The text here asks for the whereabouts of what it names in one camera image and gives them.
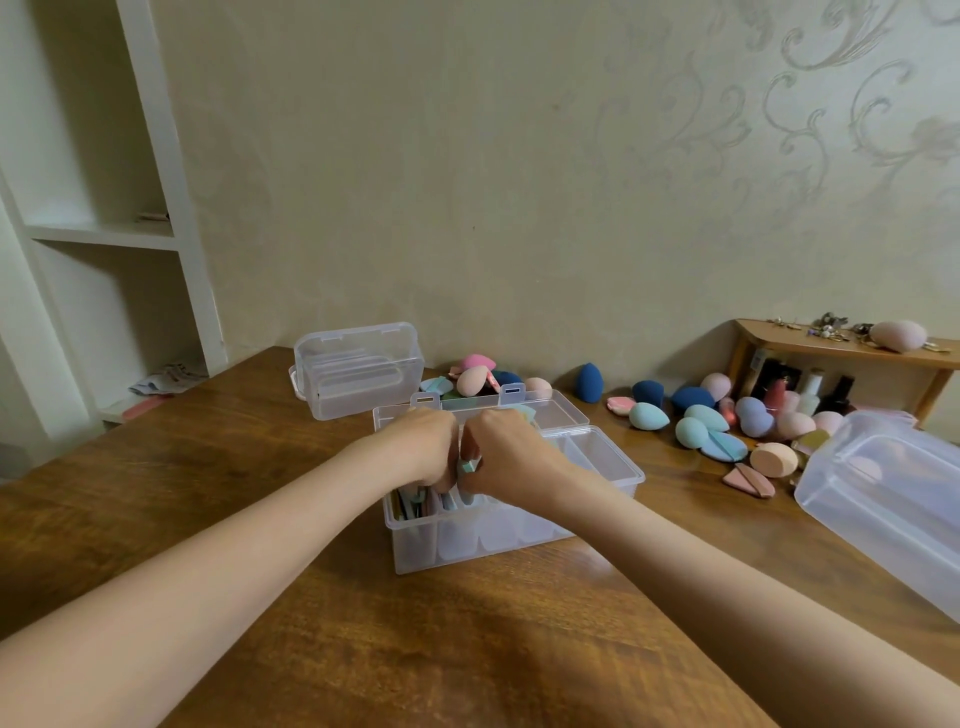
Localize white cosmetic bottle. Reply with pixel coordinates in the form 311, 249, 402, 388
796, 367, 826, 418

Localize small clear plastic box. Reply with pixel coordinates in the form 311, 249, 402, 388
288, 321, 426, 422

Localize large clear plastic container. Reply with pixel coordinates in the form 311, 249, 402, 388
793, 410, 960, 625

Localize person's right hand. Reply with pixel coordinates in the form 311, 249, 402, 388
457, 408, 633, 526

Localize person's left forearm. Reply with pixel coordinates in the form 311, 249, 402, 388
0, 449, 376, 728

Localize puffs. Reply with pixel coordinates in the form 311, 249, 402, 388
389, 483, 463, 523

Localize person's right forearm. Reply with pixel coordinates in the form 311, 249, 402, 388
554, 483, 960, 728

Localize small wooden rack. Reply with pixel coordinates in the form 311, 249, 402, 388
727, 318, 960, 429

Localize white shelf unit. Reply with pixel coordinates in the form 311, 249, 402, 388
0, 0, 229, 451

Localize pile of makeup sponges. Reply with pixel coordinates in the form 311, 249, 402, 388
419, 353, 849, 500

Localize beige sponge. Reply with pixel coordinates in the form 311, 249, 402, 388
869, 320, 930, 354

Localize crumpled printed paper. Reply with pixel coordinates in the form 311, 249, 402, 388
128, 363, 210, 397

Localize clear divided organizer box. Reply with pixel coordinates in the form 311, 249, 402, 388
372, 382, 646, 577

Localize person's left hand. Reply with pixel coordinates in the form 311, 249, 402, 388
341, 409, 461, 496

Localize pile of metal hair clips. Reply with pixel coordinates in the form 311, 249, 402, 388
768, 312, 950, 354

